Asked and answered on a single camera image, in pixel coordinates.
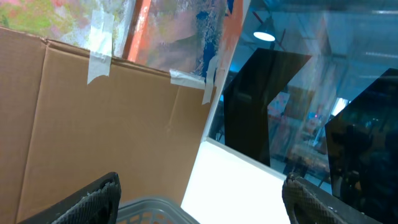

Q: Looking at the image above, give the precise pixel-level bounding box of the round ceiling lamp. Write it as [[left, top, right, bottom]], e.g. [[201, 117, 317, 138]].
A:
[[253, 17, 276, 42]]

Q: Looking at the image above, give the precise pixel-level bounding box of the brown cardboard panel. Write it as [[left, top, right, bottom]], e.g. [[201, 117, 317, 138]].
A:
[[1, 28, 210, 223]]

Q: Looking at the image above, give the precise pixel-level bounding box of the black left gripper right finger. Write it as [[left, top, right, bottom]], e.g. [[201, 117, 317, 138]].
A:
[[282, 172, 381, 224]]

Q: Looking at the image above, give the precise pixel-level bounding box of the white tape strip left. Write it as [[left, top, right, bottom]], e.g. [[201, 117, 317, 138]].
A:
[[87, 10, 114, 84]]

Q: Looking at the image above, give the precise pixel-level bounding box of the white tape strip right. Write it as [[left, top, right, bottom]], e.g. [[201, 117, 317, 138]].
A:
[[202, 55, 219, 105]]

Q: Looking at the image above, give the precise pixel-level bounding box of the colourful painted panel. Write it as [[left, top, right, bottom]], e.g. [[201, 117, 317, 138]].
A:
[[1, 0, 250, 86]]

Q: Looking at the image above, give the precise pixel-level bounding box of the grey plastic mesh basket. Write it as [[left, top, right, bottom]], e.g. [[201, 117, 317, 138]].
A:
[[116, 197, 199, 224]]

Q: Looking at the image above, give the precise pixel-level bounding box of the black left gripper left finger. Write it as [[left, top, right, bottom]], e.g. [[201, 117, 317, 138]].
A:
[[21, 172, 121, 224]]

